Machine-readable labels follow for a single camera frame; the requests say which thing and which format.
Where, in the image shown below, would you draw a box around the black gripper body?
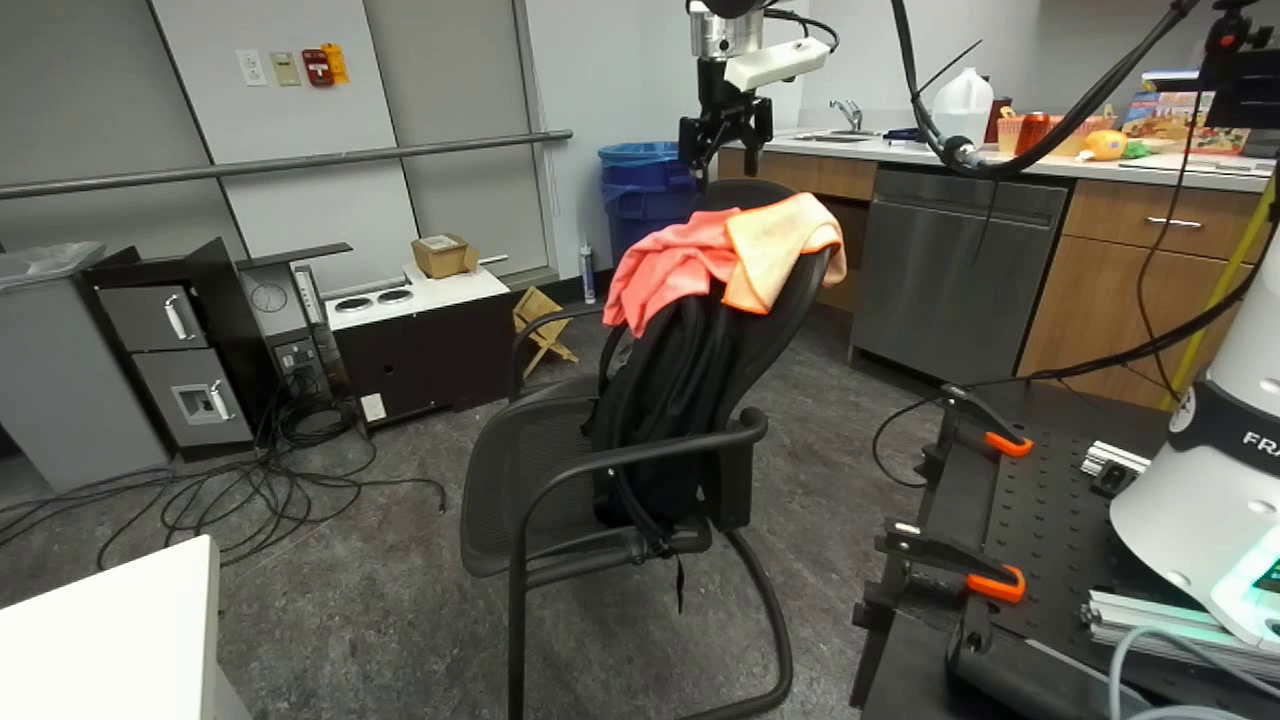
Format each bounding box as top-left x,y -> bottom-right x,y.
678,84 -> 778,148

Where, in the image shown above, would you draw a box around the peach towel with orange edge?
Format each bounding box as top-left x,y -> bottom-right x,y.
720,187 -> 852,320

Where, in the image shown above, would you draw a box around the coral pink shirt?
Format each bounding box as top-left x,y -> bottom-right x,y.
600,210 -> 743,340

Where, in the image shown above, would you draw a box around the black mesh chair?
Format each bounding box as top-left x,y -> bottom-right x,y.
455,175 -> 836,720

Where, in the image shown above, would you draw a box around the blue recycling bin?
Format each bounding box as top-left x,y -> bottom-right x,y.
595,142 -> 716,270

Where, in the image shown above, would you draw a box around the silver sink faucet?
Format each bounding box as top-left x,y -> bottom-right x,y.
826,98 -> 871,142

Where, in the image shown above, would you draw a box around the white plastic jug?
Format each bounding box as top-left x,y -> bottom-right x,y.
930,64 -> 996,158

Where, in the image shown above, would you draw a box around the small wooden folding stand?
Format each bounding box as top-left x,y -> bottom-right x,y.
513,286 -> 583,382

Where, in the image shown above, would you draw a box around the stainless steel dishwasher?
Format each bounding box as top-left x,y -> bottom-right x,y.
852,161 -> 1077,393

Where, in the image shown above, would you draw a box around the black backpack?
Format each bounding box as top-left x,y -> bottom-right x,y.
580,286 -> 752,617

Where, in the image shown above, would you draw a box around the small cardboard box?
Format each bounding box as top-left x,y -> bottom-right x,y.
413,232 -> 476,282

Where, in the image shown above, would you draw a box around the red bottle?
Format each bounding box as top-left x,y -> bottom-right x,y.
1012,110 -> 1051,161

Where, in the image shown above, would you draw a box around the orange plastic container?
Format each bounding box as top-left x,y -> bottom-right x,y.
1045,114 -> 1111,161

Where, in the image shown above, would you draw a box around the dark low cabinet white top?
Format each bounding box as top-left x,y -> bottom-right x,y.
321,264 -> 522,432

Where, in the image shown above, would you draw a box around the yellow toy fruit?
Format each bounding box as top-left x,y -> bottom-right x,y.
1080,130 -> 1132,163

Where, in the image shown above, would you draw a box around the red fire alarm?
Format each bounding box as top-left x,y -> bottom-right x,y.
301,39 -> 351,94

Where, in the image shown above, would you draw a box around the wooden cabinet with white countertop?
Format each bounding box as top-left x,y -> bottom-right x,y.
714,130 -> 1280,416

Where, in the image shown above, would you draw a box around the colourful printed box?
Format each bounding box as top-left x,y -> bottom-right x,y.
1123,77 -> 1256,158

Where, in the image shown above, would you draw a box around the black perforated breadboard table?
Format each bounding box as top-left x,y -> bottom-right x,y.
916,396 -> 1280,720

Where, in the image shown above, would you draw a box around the small silver metal block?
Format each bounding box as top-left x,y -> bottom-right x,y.
1077,438 -> 1154,497

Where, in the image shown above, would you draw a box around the black drawer unit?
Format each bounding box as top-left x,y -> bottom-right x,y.
83,237 -> 263,456

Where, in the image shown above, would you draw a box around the aluminium extrusion bar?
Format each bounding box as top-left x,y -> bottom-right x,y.
1080,585 -> 1280,671

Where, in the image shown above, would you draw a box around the gray metal cabinet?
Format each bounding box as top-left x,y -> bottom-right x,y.
0,240 -> 176,497

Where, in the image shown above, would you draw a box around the white table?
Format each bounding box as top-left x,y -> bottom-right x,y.
0,532 -> 251,720

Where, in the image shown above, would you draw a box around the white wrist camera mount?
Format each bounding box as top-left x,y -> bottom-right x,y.
716,34 -> 836,98

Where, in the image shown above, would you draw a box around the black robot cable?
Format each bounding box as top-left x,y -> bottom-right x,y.
763,0 -> 1280,494

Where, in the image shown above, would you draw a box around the black clamp orange handle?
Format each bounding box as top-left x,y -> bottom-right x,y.
916,382 -> 1039,494
849,517 -> 1033,711

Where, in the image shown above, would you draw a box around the gray wall handrail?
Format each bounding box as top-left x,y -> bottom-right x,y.
0,130 -> 577,204

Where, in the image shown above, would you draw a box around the yellow cable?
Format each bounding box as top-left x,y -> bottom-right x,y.
1165,185 -> 1278,396

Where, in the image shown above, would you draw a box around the black camera box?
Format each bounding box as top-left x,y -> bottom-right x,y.
1201,13 -> 1280,132

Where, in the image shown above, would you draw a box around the black floor cables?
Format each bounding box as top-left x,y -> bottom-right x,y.
0,426 -> 453,573

